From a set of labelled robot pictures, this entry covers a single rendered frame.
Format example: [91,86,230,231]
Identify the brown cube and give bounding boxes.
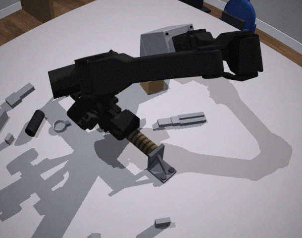
[140,80,164,95]

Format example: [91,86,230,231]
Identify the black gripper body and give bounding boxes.
[70,92,140,140]

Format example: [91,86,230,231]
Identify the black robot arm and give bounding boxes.
[48,29,263,130]

